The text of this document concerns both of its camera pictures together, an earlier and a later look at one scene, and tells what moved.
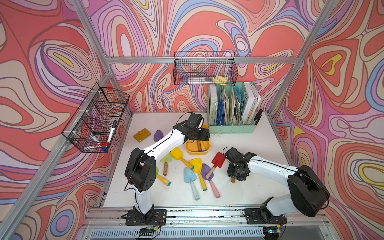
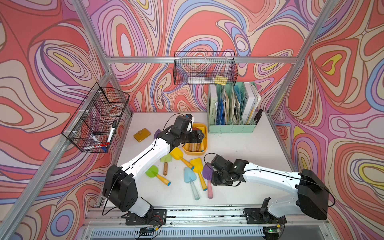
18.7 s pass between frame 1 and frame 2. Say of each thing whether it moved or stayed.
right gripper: moved
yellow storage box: stayed
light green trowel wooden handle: stayed
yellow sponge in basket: stayed
